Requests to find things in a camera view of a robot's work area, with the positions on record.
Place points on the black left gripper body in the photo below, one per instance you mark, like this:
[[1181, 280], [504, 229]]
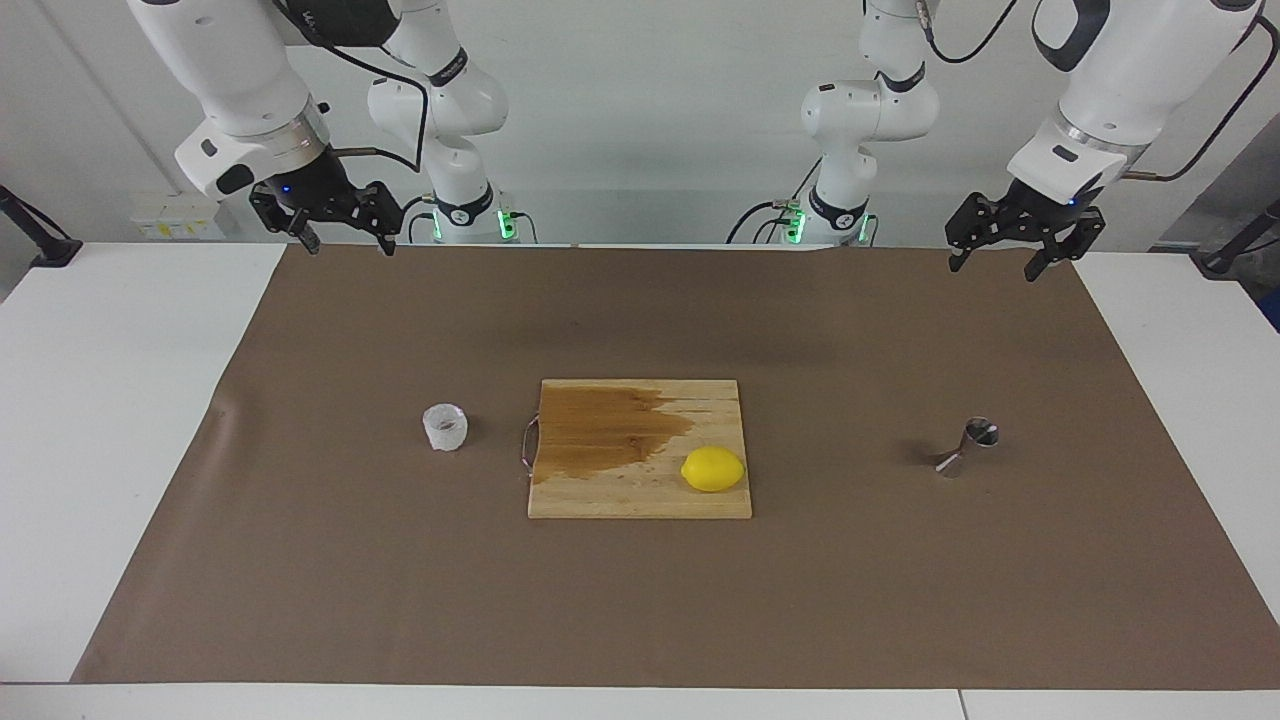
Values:
[[1045, 215]]

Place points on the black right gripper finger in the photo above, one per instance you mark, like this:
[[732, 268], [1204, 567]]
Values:
[[280, 212], [378, 210]]

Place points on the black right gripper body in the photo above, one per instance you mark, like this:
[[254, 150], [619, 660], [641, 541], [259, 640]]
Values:
[[312, 185]]

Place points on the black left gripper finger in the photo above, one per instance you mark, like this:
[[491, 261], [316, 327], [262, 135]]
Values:
[[1075, 245], [975, 225]]

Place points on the steel double jigger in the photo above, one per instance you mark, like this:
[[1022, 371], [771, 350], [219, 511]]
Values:
[[975, 440]]

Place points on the small clear plastic cup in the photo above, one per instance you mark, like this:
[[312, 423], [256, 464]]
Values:
[[445, 428]]

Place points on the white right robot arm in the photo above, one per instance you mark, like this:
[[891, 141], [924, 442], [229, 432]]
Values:
[[240, 60]]

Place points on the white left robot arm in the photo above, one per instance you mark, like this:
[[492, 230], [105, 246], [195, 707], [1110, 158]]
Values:
[[1140, 70]]

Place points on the black clamp stand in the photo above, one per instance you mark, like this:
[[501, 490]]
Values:
[[55, 252], [1220, 262]]

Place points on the blue object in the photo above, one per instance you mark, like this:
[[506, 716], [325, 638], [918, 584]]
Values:
[[1274, 310]]

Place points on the brown paper table mat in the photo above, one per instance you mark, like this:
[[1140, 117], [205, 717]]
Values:
[[300, 560]]

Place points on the yellow lemon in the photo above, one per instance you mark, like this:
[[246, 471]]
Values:
[[712, 470]]

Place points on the stained wooden cutting board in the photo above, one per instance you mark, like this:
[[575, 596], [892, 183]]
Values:
[[640, 490]]

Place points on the white wall socket box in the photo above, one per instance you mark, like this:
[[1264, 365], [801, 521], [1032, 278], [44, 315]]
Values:
[[175, 215]]

